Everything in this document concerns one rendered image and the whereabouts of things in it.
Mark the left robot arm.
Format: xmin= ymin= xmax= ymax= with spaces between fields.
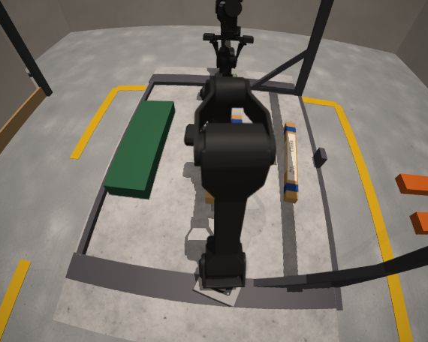
xmin=194 ymin=73 xmax=276 ymax=295

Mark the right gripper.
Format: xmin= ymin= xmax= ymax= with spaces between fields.
xmin=203 ymin=19 xmax=254 ymax=60

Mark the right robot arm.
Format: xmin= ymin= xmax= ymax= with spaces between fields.
xmin=216 ymin=0 xmax=243 ymax=77

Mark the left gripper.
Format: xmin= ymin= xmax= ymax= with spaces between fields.
xmin=184 ymin=124 xmax=194 ymax=146

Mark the brown rectangular pack with blue band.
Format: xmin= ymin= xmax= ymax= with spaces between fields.
xmin=231 ymin=115 xmax=243 ymax=123

